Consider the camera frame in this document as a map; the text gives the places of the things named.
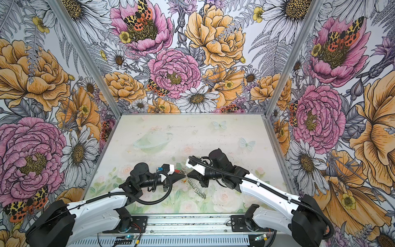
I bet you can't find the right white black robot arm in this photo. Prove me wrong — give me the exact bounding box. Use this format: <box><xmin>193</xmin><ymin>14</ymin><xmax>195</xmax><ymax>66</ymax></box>
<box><xmin>186</xmin><ymin>149</ymin><xmax>335</xmax><ymax>247</ymax></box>

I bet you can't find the perforated metal cable tray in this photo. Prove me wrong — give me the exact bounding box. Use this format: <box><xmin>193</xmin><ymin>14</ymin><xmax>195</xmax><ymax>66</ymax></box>
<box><xmin>71</xmin><ymin>235</ymin><xmax>250</xmax><ymax>247</ymax></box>

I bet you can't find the aluminium front rail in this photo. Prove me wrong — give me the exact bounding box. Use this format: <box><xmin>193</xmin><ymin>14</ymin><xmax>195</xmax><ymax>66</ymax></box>
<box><xmin>92</xmin><ymin>213</ymin><xmax>318</xmax><ymax>237</ymax></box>

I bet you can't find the right black corrugated cable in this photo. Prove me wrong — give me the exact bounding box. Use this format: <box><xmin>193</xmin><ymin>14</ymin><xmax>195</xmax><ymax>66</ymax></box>
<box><xmin>188</xmin><ymin>155</ymin><xmax>335</xmax><ymax>240</ymax></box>

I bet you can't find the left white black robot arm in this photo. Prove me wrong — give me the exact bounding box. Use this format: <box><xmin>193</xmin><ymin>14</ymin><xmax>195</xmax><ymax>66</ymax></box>
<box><xmin>25</xmin><ymin>163</ymin><xmax>185</xmax><ymax>247</ymax></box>

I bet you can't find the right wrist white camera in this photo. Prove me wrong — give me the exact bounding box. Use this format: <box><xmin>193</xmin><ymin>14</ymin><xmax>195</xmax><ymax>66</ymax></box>
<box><xmin>186</xmin><ymin>156</ymin><xmax>206</xmax><ymax>176</ymax></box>

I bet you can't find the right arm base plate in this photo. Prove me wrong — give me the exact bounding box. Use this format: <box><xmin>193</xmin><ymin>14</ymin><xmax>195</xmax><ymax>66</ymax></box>
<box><xmin>230</xmin><ymin>215</ymin><xmax>270</xmax><ymax>232</ymax></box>

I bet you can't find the wrist white camera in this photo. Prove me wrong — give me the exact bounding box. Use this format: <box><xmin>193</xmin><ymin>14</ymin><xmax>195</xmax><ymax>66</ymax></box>
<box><xmin>162</xmin><ymin>164</ymin><xmax>175</xmax><ymax>175</ymax></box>
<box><xmin>186</xmin><ymin>156</ymin><xmax>206</xmax><ymax>176</ymax></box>

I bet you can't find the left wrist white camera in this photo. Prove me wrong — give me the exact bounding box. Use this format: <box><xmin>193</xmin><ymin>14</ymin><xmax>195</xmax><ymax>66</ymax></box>
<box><xmin>162</xmin><ymin>164</ymin><xmax>175</xmax><ymax>175</ymax></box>

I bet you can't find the green circuit board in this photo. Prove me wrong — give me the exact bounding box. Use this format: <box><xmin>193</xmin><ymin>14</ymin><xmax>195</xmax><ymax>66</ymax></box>
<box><xmin>116</xmin><ymin>235</ymin><xmax>137</xmax><ymax>242</ymax></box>

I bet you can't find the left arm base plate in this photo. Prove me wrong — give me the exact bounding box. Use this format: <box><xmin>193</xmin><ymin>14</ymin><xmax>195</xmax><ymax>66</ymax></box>
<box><xmin>103</xmin><ymin>216</ymin><xmax>148</xmax><ymax>234</ymax></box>

